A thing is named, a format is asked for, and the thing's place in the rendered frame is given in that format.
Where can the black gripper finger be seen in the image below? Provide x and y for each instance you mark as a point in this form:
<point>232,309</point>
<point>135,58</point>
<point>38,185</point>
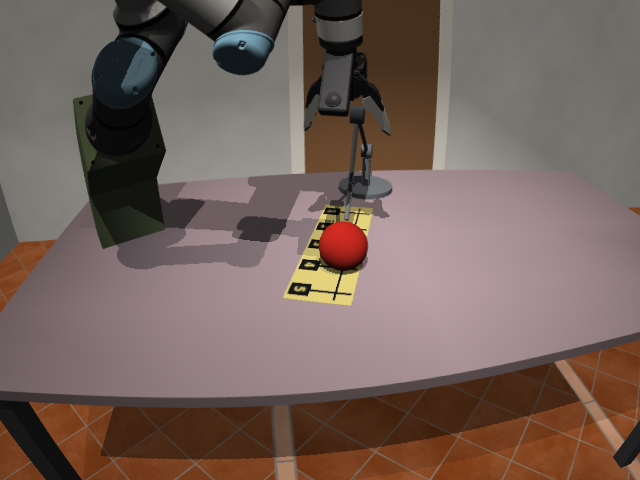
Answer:
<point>372,103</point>
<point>312,104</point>

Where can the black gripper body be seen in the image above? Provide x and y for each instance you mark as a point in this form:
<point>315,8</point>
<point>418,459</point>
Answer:
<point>360,64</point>

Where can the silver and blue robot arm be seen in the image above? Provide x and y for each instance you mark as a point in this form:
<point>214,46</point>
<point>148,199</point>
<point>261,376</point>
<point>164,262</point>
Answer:
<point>125,71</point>

